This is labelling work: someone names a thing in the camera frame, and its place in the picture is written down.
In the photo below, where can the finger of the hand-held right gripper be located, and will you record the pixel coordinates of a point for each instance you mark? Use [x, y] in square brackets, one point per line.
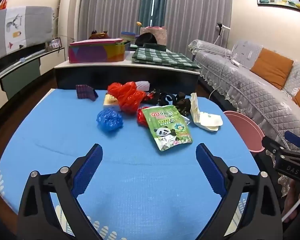
[271, 145]
[295, 138]

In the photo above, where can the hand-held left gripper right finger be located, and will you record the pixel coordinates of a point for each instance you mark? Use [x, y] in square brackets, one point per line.
[211, 170]

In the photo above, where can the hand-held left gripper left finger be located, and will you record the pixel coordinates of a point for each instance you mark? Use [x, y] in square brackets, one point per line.
[87, 170]

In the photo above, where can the pink plastic bin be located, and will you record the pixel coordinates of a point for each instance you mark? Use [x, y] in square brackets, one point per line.
[245, 130]

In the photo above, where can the white pouch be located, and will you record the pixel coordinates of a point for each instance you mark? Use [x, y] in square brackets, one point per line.
[210, 121]

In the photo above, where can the blue plastic bag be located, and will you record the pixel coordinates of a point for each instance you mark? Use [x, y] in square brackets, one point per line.
[110, 120]

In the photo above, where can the dark brown cloth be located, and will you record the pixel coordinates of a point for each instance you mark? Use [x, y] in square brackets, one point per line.
[183, 105]

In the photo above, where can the yellow paper box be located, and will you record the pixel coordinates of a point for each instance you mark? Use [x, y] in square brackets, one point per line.
[110, 101]

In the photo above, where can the purple checked wrapper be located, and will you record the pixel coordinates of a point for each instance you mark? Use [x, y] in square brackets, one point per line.
[83, 92]

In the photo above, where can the red plastic bag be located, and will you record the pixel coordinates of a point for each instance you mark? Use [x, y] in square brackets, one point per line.
[128, 97]

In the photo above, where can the red black candy wrapper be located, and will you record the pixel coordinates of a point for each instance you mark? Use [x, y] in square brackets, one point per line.
[151, 96]

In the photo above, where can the person's right hand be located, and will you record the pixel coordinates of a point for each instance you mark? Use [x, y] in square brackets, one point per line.
[292, 200]

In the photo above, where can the blue table mat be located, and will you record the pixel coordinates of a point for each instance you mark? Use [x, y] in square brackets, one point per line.
[65, 142]

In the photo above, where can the grey quilted sofa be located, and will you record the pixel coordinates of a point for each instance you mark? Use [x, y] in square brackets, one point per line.
[252, 92]

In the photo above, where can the green panda snack packet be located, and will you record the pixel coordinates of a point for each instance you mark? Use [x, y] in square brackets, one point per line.
[168, 127]

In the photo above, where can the small red wrapper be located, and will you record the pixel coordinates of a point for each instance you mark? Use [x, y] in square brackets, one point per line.
[140, 117]

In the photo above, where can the white power strip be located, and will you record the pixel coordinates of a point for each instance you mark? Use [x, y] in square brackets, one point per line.
[235, 63]

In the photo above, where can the dark coffee table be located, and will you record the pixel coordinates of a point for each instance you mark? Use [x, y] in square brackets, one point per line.
[115, 76]

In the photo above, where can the colourful tin box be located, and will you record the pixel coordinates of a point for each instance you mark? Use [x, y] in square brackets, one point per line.
[95, 52]

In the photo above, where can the dark television cabinet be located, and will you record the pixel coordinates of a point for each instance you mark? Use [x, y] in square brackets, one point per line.
[20, 72]

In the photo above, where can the green checked cloth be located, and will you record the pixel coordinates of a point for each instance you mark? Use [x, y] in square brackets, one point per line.
[162, 58]

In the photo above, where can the white rod with blue ball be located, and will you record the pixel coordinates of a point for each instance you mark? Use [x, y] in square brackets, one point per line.
[22, 60]

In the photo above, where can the brown toy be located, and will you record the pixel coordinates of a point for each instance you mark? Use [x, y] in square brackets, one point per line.
[98, 35]

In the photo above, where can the stack of plastic bowls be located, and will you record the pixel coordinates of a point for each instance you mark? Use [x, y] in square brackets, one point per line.
[128, 37]

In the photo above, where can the pink lace basket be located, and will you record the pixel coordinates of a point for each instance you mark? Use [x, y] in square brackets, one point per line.
[158, 36]

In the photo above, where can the grey curtain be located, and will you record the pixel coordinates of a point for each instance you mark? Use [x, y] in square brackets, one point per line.
[197, 12]
[110, 7]

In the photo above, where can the television with grey cover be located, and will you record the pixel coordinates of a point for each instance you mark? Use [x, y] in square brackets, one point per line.
[27, 27]

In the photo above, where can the yellow artificial flower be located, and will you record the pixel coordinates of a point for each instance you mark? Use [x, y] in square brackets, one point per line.
[139, 24]

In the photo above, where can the white standing air conditioner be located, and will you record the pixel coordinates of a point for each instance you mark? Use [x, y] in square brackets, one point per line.
[75, 10]

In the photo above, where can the teal curtain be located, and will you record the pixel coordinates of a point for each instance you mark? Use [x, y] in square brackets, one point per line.
[152, 2]

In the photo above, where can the white camera stand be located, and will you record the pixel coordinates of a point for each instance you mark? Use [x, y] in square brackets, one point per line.
[219, 27]

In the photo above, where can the small photo frame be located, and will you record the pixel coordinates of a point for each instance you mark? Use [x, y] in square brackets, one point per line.
[56, 43]

